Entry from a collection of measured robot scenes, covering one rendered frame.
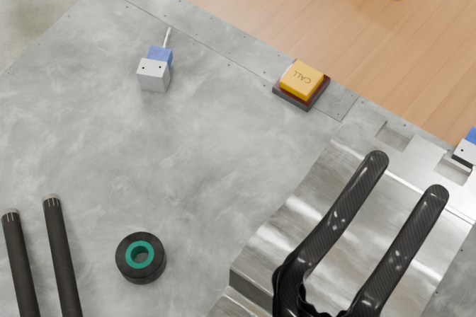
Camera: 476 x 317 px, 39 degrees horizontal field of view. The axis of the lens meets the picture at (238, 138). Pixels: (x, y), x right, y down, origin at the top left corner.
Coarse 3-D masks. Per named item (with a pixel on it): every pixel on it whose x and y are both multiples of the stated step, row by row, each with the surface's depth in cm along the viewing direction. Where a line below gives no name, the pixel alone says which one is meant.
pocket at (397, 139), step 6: (384, 126) 116; (390, 126) 115; (378, 132) 114; (384, 132) 116; (390, 132) 116; (396, 132) 115; (402, 132) 115; (378, 138) 116; (384, 138) 116; (390, 138) 115; (396, 138) 115; (402, 138) 115; (408, 138) 114; (390, 144) 115; (396, 144) 115; (402, 144) 115; (402, 150) 114
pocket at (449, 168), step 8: (440, 160) 113; (448, 160) 112; (440, 168) 112; (448, 168) 112; (456, 168) 112; (464, 168) 111; (448, 176) 112; (456, 176) 112; (464, 176) 112; (464, 184) 111
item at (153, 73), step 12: (168, 36) 132; (156, 48) 129; (144, 60) 126; (156, 60) 126; (168, 60) 128; (144, 72) 125; (156, 72) 125; (168, 72) 128; (144, 84) 128; (156, 84) 127; (168, 84) 130
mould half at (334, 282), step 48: (336, 144) 112; (384, 144) 112; (432, 144) 112; (336, 192) 109; (384, 192) 108; (288, 240) 101; (384, 240) 105; (432, 240) 104; (240, 288) 102; (336, 288) 96; (432, 288) 100
